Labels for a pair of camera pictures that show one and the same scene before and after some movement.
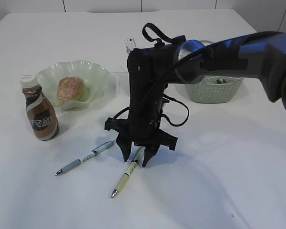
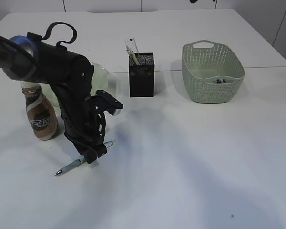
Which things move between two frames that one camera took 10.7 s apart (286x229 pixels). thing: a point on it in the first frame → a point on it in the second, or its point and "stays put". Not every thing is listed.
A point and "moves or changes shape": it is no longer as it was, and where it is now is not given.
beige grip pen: [127, 173] moves or changes shape
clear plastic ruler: [130, 44] stays put
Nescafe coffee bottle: [43, 120] stays put
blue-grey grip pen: [70, 165] stays put
